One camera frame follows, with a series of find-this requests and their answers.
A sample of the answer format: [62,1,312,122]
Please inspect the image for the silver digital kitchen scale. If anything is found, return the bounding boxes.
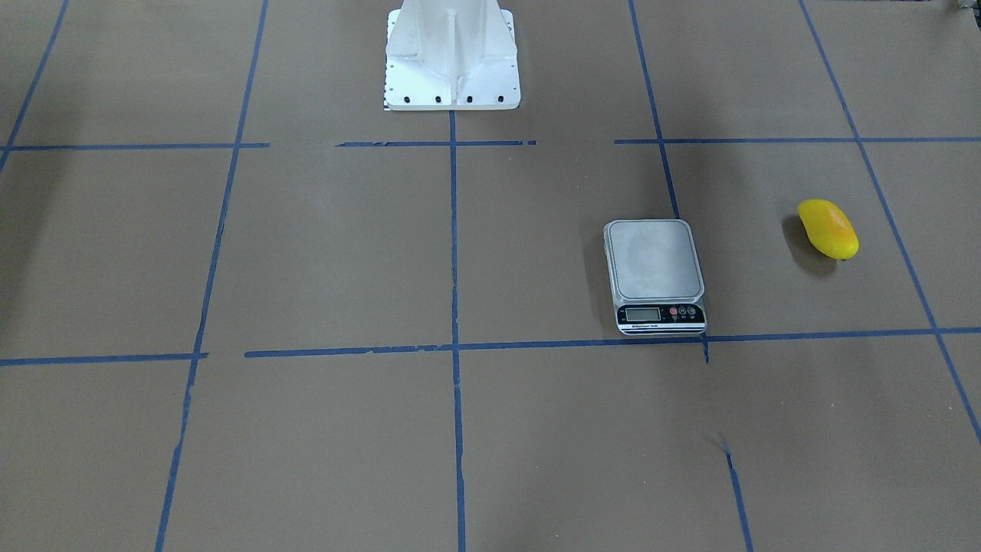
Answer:
[603,218,707,337]

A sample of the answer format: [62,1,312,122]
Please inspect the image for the yellow orange mango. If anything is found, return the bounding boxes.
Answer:
[796,199,861,261]

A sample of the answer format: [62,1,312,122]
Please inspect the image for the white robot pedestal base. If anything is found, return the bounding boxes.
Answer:
[383,1,522,111]

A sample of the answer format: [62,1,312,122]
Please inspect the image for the brown paper table mat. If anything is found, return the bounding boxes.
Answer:
[2,1,979,551]

